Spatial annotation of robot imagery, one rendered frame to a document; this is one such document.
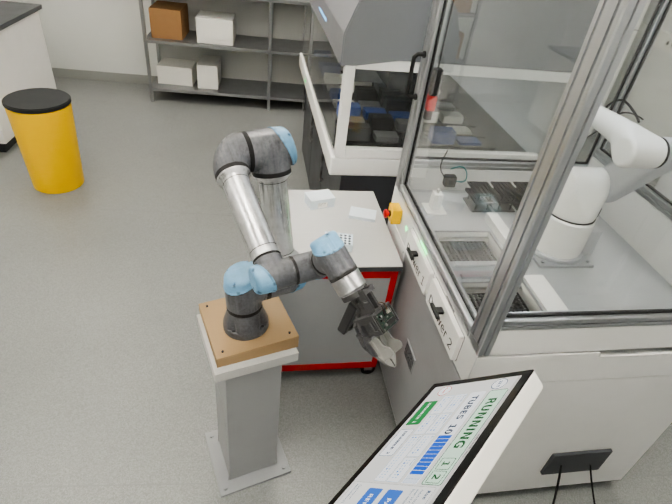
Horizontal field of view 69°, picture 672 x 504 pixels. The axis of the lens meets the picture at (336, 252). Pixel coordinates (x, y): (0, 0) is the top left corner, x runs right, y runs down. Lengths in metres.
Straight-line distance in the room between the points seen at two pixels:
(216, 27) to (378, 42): 3.16
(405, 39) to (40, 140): 2.55
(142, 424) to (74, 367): 0.50
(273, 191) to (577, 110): 0.81
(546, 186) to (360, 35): 1.35
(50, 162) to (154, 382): 1.96
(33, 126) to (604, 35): 3.41
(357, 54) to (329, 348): 1.36
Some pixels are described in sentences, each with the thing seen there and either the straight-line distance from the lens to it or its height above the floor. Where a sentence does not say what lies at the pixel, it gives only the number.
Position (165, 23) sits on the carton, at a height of 0.76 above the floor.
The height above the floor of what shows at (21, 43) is 0.69.
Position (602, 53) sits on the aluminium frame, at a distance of 1.13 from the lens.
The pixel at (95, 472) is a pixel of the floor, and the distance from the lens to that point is 2.39.
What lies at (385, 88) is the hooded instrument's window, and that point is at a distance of 2.45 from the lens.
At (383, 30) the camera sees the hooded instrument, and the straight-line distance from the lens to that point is 2.35.
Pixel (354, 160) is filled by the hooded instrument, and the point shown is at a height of 0.89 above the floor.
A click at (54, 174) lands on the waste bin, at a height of 0.17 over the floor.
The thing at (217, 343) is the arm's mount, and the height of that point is 0.80.
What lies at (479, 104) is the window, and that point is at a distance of 1.58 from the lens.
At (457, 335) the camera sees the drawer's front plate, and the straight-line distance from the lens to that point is 1.60.
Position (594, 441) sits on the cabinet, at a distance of 2.26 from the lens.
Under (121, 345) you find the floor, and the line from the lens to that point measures 2.79.
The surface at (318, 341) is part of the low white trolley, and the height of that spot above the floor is 0.30.
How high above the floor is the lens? 2.01
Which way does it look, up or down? 37 degrees down
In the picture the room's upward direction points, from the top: 8 degrees clockwise
